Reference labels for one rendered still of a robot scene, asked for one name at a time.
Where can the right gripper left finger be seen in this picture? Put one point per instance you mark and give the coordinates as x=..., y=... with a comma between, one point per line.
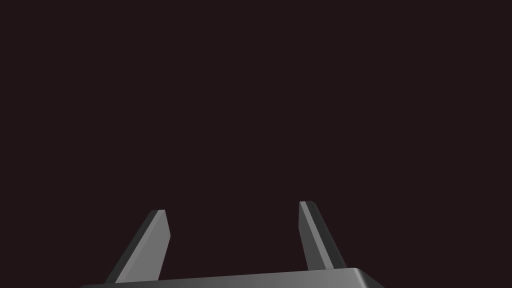
x=144, y=252

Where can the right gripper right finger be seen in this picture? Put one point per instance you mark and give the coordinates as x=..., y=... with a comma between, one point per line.
x=319, y=243

